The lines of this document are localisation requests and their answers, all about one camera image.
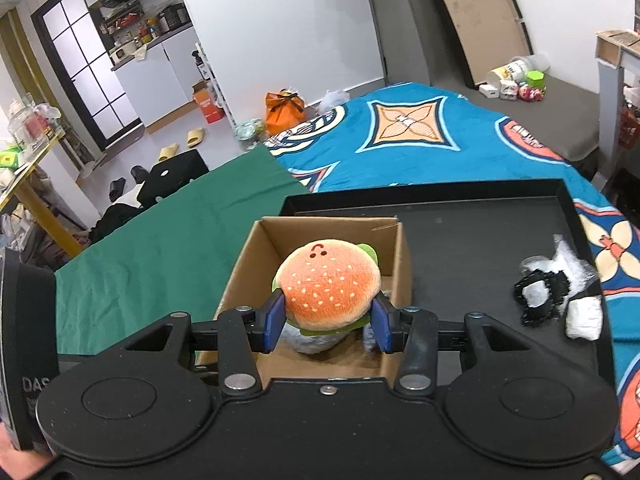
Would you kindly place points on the yellow table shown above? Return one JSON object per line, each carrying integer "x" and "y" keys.
{"x": 21, "y": 189}

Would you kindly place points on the grey fluffy plush toy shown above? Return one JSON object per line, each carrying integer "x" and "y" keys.
{"x": 309, "y": 345}

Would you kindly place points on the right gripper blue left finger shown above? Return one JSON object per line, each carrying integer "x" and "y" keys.
{"x": 242, "y": 332}

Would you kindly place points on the black shoe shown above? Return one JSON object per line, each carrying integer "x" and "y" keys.
{"x": 116, "y": 189}

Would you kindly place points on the person's left hand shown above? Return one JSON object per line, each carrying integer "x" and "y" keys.
{"x": 20, "y": 464}

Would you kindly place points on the grey mattress pad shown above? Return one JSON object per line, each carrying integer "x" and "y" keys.
{"x": 566, "y": 120}

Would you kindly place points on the yellow slipper right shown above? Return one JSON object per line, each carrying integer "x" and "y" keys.
{"x": 195, "y": 137}

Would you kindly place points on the white plastic bag on floor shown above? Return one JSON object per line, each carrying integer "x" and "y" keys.
{"x": 332, "y": 99}

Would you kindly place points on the blue denim fabric piece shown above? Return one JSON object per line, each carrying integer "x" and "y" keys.
{"x": 368, "y": 339}

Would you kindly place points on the white round container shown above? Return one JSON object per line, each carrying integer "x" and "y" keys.
{"x": 516, "y": 70}

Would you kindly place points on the large leaning tray board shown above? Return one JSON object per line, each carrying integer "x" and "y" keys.
{"x": 486, "y": 34}

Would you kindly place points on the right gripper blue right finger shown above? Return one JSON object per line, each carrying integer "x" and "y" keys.
{"x": 412, "y": 332}

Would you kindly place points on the grey desk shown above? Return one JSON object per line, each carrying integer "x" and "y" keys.
{"x": 617, "y": 50}

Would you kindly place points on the orange gift bag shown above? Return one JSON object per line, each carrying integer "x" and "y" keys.
{"x": 284, "y": 110}

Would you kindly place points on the plush hamburger toy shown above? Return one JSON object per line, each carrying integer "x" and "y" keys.
{"x": 329, "y": 286}

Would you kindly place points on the yellow slipper left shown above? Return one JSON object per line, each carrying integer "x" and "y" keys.
{"x": 168, "y": 152}

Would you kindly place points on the black framed glass door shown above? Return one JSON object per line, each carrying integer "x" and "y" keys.
{"x": 83, "y": 66}

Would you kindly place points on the green cloth sheet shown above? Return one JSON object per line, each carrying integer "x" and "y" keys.
{"x": 178, "y": 255}

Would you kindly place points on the green lidded jar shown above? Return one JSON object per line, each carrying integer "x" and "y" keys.
{"x": 536, "y": 79}

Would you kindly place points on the brown cardboard box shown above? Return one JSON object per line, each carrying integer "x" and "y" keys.
{"x": 271, "y": 240}

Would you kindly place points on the yellow slipper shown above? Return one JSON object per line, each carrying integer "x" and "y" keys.
{"x": 168, "y": 152}
{"x": 195, "y": 137}

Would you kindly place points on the orange cardboard box on floor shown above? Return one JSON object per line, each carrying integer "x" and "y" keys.
{"x": 206, "y": 102}

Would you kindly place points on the black shallow tray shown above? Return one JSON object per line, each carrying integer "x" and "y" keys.
{"x": 467, "y": 241}

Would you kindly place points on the black laptop bag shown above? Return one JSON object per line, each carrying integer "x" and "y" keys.
{"x": 167, "y": 177}

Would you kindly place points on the white kitchen cabinet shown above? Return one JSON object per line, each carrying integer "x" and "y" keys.
{"x": 150, "y": 43}

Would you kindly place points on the blue patterned blanket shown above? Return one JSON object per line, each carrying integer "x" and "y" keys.
{"x": 415, "y": 134}

